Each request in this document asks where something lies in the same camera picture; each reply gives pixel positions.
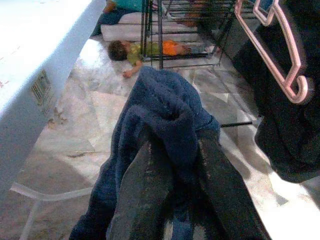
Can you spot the person in teal shirt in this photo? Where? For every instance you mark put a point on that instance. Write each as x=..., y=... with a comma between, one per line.
x=127, y=3

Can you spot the black metal drying rack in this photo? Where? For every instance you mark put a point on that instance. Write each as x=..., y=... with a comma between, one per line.
x=143, y=30

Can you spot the white plastic folding table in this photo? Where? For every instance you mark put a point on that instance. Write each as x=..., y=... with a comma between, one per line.
x=25, y=37

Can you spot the black garment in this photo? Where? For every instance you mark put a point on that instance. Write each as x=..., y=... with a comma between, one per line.
x=287, y=140

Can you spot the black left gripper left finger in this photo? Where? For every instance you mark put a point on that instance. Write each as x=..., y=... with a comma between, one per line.
x=145, y=195

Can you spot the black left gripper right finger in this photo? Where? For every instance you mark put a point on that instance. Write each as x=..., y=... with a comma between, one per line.
x=225, y=200

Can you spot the navy blue fleece garment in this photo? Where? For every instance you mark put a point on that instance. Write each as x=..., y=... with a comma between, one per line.
x=160, y=105

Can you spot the pink plastic hanger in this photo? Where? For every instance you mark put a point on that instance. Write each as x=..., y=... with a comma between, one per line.
x=272, y=62

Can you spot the white barcode label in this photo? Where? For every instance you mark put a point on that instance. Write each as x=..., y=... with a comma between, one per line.
x=41, y=87

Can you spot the child in green shirt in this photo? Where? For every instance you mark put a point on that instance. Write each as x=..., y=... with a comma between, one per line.
x=133, y=53

